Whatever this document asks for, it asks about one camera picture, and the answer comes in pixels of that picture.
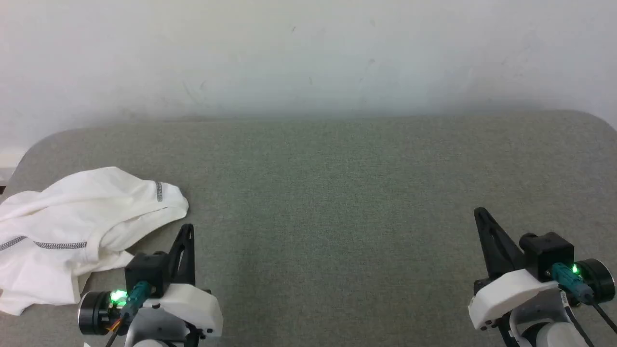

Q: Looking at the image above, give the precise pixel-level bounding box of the white long-sleeve shirt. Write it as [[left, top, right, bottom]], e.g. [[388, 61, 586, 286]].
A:
[[0, 167, 189, 316]]

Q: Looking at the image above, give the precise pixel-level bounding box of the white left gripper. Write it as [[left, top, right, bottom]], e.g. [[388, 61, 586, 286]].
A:
[[140, 224, 224, 338]]

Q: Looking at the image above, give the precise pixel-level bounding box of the right cable with green connector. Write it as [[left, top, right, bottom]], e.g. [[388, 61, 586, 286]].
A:
[[550, 263, 617, 334]]

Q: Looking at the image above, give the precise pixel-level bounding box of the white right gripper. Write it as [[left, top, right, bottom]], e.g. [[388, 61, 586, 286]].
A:
[[469, 207, 560, 331]]

